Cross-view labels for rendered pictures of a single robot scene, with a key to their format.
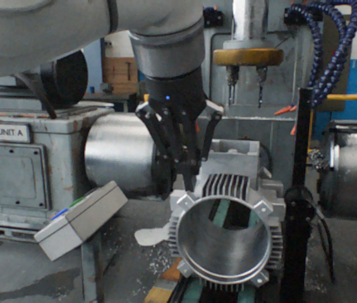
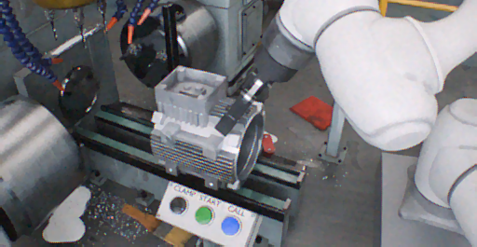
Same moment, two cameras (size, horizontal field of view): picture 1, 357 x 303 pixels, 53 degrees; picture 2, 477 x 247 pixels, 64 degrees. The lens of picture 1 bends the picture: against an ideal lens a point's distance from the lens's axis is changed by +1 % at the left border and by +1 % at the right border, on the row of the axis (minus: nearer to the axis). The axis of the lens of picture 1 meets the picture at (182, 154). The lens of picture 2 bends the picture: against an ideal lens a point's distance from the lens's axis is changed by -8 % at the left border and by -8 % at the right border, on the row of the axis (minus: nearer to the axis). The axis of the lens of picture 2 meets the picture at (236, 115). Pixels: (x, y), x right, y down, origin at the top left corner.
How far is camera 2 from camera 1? 0.80 m
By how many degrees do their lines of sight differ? 72
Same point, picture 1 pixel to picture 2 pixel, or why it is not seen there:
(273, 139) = (92, 54)
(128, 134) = (35, 145)
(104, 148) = (27, 184)
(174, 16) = not seen: hidden behind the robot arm
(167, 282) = (162, 226)
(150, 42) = not seen: hidden behind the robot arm
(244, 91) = (22, 19)
